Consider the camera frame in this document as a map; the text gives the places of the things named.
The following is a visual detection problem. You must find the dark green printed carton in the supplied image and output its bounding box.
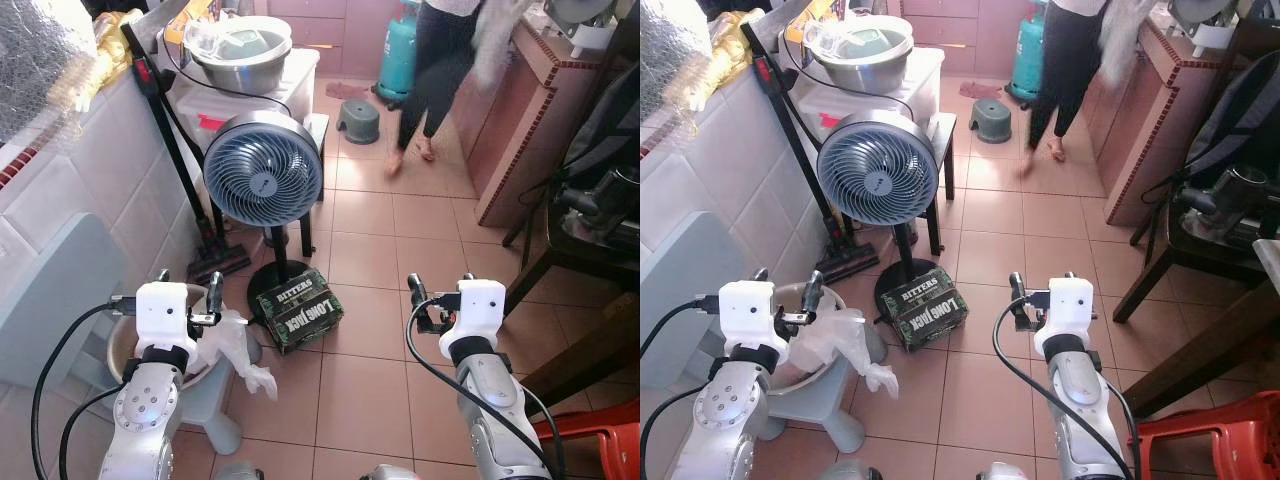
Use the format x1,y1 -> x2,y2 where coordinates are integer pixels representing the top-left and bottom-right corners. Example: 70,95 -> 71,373
880,268 -> 969,351
255,268 -> 344,353

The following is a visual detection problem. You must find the black backpack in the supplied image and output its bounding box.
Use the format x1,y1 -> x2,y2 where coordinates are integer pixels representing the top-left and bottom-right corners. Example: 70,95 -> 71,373
565,65 -> 641,191
1185,75 -> 1280,186

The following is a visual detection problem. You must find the white plastic bag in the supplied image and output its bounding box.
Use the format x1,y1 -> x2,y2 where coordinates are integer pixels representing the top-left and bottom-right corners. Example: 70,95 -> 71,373
195,308 -> 279,401
790,308 -> 899,399

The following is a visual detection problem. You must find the teal gas cylinder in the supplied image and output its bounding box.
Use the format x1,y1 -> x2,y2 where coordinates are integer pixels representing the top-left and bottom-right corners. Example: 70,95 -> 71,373
1008,0 -> 1051,106
377,0 -> 421,106

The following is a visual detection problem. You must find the dark wooden table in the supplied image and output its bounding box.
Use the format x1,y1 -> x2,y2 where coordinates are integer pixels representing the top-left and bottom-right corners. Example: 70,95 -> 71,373
520,295 -> 641,411
1125,240 -> 1280,419

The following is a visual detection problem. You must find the red plastic stool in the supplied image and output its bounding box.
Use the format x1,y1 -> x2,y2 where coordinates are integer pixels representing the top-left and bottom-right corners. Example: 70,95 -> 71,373
530,398 -> 641,480
1130,418 -> 1280,480

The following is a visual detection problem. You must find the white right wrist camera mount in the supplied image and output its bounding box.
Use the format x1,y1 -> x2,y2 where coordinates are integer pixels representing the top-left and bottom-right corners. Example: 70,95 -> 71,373
1035,278 -> 1094,341
440,280 -> 506,346

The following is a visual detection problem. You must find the white plastic storage box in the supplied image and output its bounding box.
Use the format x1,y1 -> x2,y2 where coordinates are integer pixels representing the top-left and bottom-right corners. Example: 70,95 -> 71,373
795,48 -> 946,141
175,48 -> 321,141

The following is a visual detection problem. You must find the steel mixing bowl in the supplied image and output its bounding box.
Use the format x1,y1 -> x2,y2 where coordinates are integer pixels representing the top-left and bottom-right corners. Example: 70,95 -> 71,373
808,35 -> 914,98
188,35 -> 294,98

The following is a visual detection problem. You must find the black red stick vacuum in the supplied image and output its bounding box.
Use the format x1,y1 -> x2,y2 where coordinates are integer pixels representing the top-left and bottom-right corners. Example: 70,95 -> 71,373
120,22 -> 253,286
740,22 -> 881,286

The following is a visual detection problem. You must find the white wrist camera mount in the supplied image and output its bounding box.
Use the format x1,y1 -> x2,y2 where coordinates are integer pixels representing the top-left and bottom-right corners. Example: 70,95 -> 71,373
135,282 -> 201,351
1035,278 -> 1094,341
440,280 -> 506,346
718,281 -> 786,351

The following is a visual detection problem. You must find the clear bubble wrap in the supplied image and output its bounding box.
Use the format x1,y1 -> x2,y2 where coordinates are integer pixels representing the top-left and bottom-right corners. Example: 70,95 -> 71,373
640,0 -> 713,121
0,0 -> 99,146

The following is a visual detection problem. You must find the small green plastic stool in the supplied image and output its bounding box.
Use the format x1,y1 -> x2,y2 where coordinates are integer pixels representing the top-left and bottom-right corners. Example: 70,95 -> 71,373
968,98 -> 1013,144
337,100 -> 381,146

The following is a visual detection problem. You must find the orange yellow packet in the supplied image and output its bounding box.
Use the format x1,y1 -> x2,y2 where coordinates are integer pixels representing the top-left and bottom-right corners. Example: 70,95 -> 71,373
163,0 -> 216,46
785,0 -> 836,43

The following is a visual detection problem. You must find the yellow cloth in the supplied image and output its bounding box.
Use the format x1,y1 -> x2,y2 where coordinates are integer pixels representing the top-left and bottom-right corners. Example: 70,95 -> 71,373
685,10 -> 766,111
60,10 -> 146,111

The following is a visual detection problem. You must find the brown tiled kitchen counter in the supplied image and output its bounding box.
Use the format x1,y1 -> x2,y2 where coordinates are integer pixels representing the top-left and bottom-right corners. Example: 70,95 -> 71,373
450,20 -> 641,229
1080,15 -> 1280,226

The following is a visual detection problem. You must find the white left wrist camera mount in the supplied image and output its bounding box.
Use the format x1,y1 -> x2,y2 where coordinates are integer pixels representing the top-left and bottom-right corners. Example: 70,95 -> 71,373
135,282 -> 201,351
718,281 -> 786,351

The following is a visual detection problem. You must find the pink kitchen cabinet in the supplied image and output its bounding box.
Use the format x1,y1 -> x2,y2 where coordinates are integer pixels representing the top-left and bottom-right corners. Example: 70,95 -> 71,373
890,0 -> 1031,76
255,0 -> 401,81

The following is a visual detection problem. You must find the black grey handheld vacuum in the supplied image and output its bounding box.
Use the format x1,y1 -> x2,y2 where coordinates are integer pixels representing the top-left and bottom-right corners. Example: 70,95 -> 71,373
1175,165 -> 1280,251
555,165 -> 641,251

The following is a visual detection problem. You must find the dark wooden chair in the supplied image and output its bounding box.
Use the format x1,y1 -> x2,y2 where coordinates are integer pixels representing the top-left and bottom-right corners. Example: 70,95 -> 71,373
1112,190 -> 1280,323
503,180 -> 641,316

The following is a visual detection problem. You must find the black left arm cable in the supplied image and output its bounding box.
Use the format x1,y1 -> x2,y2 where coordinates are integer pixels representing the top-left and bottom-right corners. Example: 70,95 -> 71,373
640,383 -> 719,480
58,385 -> 129,480
640,294 -> 721,356
30,294 -> 139,480

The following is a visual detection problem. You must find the clear plastic container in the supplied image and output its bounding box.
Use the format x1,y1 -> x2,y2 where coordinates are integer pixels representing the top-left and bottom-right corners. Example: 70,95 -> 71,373
185,15 -> 291,63
805,15 -> 911,63

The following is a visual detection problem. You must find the beige plastic basin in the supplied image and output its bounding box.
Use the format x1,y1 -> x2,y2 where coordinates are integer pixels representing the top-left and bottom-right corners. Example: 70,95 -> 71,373
770,283 -> 851,391
107,315 -> 216,389

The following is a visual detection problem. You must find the person in black trousers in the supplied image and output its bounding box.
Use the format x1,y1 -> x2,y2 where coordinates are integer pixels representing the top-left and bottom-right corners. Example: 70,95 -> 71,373
1020,0 -> 1156,179
385,0 -> 531,179

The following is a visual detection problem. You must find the pale blue plastic panel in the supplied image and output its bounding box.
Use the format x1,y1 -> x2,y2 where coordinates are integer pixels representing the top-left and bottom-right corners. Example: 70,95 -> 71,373
0,212 -> 131,391
640,212 -> 746,391

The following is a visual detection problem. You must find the grey white countertop appliance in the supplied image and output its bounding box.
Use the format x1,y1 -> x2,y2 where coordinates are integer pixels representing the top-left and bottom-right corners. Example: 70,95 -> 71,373
1165,0 -> 1241,56
545,0 -> 606,49

